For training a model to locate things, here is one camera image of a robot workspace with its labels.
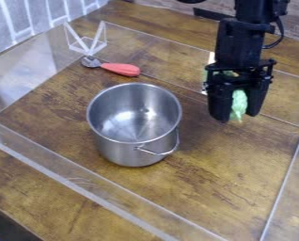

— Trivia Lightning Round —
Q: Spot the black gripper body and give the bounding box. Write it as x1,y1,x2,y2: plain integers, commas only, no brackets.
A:
204,18,274,85

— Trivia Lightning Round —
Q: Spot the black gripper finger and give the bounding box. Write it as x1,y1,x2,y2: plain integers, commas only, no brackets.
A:
205,82,233,122
245,77,270,117

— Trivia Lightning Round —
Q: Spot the green bitter gourd toy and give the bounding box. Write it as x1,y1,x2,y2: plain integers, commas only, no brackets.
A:
202,69,249,123

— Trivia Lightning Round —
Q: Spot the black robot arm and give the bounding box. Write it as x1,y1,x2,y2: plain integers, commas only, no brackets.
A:
194,0,289,122

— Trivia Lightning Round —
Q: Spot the silver steel pot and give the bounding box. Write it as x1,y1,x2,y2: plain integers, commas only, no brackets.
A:
86,83,181,168

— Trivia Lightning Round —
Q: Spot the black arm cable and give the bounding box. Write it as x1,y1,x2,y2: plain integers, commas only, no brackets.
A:
262,17,285,50

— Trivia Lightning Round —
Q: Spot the black wall strip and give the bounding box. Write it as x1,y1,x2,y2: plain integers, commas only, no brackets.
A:
193,8,230,21

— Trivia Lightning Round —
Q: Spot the red handled spoon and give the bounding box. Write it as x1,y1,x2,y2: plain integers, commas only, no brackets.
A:
79,56,139,77

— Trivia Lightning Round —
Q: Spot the clear acrylic enclosure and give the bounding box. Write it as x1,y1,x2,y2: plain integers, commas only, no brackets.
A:
0,20,299,241

